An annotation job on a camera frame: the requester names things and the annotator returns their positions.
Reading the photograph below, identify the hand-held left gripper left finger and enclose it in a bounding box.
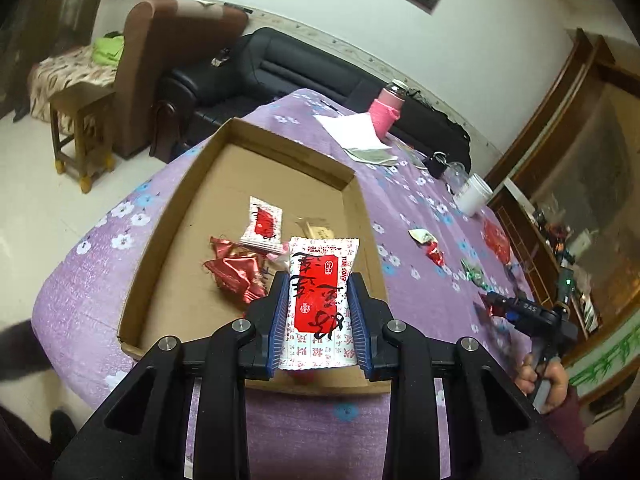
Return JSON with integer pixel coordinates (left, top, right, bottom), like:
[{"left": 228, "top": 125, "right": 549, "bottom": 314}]
[{"left": 52, "top": 272, "right": 291, "bottom": 480}]

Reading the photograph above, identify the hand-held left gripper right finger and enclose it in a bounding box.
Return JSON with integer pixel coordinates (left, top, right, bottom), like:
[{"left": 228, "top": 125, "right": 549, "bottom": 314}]
[{"left": 347, "top": 272, "right": 581, "bottom": 480}]

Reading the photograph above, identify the large white red snack packet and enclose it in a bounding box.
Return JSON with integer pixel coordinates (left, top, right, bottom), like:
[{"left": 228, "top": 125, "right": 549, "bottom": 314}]
[{"left": 277, "top": 236, "right": 361, "bottom": 371}]

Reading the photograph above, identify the shallow cardboard box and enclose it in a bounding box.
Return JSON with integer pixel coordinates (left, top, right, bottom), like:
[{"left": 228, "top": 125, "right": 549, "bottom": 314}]
[{"left": 116, "top": 117, "right": 388, "bottom": 396}]

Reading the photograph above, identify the person's right forearm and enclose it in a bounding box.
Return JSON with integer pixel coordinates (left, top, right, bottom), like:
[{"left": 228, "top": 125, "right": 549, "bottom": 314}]
[{"left": 542, "top": 390, "right": 640, "bottom": 480}]

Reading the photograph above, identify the person's right hand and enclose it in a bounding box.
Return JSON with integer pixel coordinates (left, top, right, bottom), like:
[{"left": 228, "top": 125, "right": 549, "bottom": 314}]
[{"left": 515, "top": 354, "right": 571, "bottom": 416}]

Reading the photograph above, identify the red plastic bag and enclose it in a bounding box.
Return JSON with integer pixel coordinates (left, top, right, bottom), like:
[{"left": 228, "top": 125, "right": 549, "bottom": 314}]
[{"left": 482, "top": 220, "right": 512, "bottom": 265}]

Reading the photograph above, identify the red foil snack packet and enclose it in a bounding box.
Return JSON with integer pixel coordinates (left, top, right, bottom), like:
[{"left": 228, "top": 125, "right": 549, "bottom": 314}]
[
  {"left": 202, "top": 255, "right": 271, "bottom": 305},
  {"left": 209, "top": 236, "right": 251, "bottom": 261}
]

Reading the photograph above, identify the green bamboo print panel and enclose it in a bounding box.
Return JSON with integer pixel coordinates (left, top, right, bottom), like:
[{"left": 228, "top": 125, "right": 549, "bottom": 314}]
[{"left": 567, "top": 310, "right": 640, "bottom": 391}]

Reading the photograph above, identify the tan snack packet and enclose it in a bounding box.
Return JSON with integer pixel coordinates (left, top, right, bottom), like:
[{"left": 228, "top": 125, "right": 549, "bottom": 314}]
[{"left": 297, "top": 217, "right": 335, "bottom": 241}]

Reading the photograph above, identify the small white red snack packet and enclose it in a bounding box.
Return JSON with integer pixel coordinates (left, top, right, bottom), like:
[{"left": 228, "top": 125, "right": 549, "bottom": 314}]
[{"left": 240, "top": 196, "right": 286, "bottom": 253}]

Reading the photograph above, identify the white plastic jar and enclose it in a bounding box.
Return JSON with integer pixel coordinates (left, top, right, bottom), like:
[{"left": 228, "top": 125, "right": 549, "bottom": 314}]
[{"left": 452, "top": 173, "right": 494, "bottom": 217}]

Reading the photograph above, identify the clear glass jar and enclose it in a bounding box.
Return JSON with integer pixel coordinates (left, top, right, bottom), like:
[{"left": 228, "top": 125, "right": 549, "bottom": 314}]
[{"left": 446, "top": 162, "right": 471, "bottom": 196}]

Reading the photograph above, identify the black small pouch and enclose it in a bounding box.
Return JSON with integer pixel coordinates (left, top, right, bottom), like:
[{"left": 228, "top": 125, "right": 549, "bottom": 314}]
[{"left": 422, "top": 151, "right": 451, "bottom": 179}]

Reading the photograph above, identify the wooden cabinet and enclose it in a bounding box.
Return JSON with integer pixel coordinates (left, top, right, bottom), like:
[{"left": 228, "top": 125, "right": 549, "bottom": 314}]
[{"left": 482, "top": 27, "right": 640, "bottom": 411}]

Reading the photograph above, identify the white paper sheet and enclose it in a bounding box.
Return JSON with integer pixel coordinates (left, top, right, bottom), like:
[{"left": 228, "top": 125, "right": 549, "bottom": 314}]
[{"left": 313, "top": 112, "right": 393, "bottom": 153}]

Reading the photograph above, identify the pink knitted bottle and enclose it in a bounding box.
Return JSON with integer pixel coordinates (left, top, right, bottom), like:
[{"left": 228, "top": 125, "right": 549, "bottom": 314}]
[{"left": 368, "top": 80, "right": 407, "bottom": 138}]

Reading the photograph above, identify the black leather sofa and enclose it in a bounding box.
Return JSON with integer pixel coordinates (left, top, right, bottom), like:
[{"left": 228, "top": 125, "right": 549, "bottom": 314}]
[{"left": 150, "top": 27, "right": 386, "bottom": 161}]

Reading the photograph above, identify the wooden stool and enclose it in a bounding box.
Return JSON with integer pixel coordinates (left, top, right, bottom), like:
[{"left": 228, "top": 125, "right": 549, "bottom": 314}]
[{"left": 49, "top": 80, "right": 118, "bottom": 195}]

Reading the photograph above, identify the brown armchair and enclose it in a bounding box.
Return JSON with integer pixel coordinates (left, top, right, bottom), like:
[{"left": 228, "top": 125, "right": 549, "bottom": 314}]
[{"left": 112, "top": 0, "right": 251, "bottom": 158}]

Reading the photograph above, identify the green cloth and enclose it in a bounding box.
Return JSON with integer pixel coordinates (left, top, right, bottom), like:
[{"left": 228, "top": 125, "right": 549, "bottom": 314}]
[{"left": 92, "top": 34, "right": 126, "bottom": 68}]

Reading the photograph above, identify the patterned blanket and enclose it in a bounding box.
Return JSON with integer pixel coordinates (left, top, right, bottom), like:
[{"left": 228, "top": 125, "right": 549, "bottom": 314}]
[{"left": 27, "top": 45, "right": 121, "bottom": 133}]

